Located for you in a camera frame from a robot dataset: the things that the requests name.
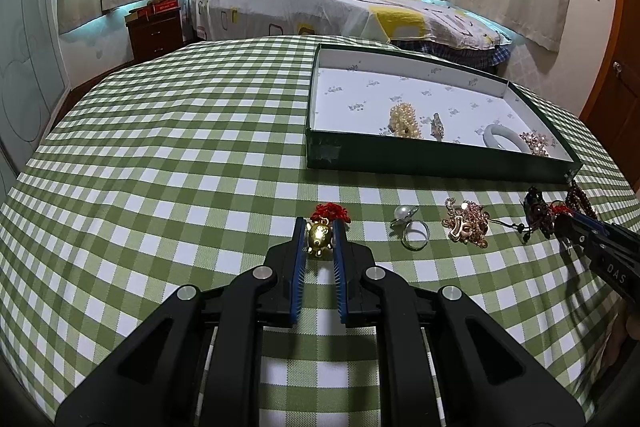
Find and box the dark red bead bracelet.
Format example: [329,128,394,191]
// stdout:
[565,178,599,223]

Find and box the black bead cord bracelet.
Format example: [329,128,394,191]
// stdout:
[491,185,558,244]

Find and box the white jade bangle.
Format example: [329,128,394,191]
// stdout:
[483,124,530,154]

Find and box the gold turtle red flower charm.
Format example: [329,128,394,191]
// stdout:
[306,202,352,258]

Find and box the silver rhinestone hair clip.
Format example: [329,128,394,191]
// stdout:
[431,113,445,142]

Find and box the gold red tassel charm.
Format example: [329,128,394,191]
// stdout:
[549,200,573,217]

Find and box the green jewelry tray box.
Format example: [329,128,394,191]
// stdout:
[306,44,582,184]

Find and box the pink crystal brooch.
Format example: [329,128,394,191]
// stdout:
[520,131,549,157]

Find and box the brown wooden door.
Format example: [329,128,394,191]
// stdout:
[580,0,640,191]

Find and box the green checkered tablecloth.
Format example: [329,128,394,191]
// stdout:
[1,37,639,426]

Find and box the pearl gold brooch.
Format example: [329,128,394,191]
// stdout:
[388,102,422,139]

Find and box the dark wooden nightstand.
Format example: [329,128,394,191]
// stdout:
[126,5,183,63]

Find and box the bed with patterned sheet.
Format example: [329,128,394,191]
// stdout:
[183,0,513,72]

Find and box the red box on nightstand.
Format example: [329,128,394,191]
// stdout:
[137,0,179,18]

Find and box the glass sliding wardrobe door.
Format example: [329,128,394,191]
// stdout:
[1,0,67,196]

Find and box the rose gold chain bracelet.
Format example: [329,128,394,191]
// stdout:
[441,197,494,249]

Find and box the silver pearl ring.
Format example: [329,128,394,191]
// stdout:
[389,204,432,252]

